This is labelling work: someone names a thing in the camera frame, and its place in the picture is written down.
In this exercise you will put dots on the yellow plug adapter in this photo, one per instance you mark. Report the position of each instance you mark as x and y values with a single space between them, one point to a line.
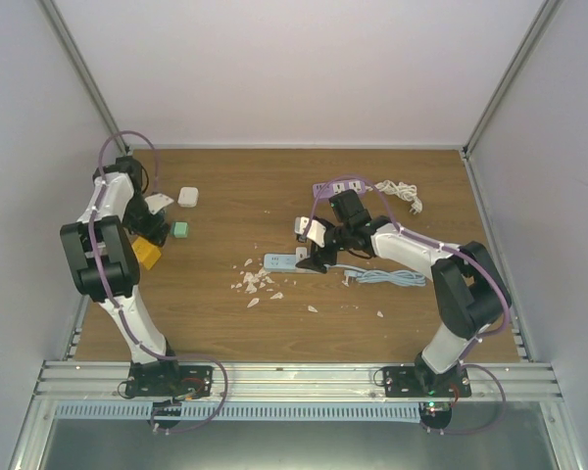
146 253

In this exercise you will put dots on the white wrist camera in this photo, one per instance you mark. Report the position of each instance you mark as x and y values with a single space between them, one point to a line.
158 202
310 230

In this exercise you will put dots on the aluminium front rail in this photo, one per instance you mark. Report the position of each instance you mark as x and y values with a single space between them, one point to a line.
311 382

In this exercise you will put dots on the green plug adapter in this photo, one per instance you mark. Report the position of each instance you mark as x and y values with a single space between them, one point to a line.
180 230

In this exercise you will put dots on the slotted grey cable duct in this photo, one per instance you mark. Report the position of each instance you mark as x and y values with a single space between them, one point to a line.
252 411

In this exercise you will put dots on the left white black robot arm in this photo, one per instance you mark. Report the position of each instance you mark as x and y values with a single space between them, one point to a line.
102 263

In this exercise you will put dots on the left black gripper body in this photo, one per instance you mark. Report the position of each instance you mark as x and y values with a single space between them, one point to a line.
135 217

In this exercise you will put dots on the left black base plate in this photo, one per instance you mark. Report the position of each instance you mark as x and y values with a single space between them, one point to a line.
167 379

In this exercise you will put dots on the purple power strip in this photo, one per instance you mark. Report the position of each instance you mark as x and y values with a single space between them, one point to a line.
324 191

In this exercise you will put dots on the white plastic debris pile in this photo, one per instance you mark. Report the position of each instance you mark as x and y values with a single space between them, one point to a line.
254 283

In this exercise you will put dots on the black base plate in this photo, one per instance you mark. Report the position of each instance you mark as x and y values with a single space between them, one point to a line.
411 381
167 379

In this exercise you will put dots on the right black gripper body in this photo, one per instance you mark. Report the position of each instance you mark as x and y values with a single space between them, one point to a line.
318 256

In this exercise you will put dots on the white usb charger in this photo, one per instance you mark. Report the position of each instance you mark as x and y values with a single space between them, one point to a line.
301 253

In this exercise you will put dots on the white cube adapter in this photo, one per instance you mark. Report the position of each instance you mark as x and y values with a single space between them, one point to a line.
188 197

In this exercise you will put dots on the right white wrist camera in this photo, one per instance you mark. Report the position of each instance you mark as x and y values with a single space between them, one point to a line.
310 230

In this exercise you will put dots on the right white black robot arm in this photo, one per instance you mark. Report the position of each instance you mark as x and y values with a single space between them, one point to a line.
473 301

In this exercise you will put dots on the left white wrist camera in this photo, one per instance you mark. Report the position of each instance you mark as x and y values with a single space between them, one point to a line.
158 202

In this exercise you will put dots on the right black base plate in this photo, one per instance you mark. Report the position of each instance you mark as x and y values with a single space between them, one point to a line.
411 381

